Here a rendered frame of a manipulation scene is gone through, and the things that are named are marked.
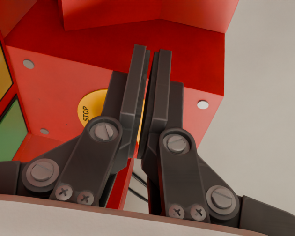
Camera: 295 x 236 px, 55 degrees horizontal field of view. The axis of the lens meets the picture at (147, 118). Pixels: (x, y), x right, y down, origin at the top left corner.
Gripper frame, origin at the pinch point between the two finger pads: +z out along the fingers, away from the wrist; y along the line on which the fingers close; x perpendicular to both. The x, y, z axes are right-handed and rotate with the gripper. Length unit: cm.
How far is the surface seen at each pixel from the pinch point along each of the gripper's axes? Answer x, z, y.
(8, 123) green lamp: -9.9, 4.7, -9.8
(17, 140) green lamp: -12.6, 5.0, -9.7
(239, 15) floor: -39, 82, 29
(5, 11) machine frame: -15.3, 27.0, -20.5
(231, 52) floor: -53, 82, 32
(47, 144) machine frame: -46, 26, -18
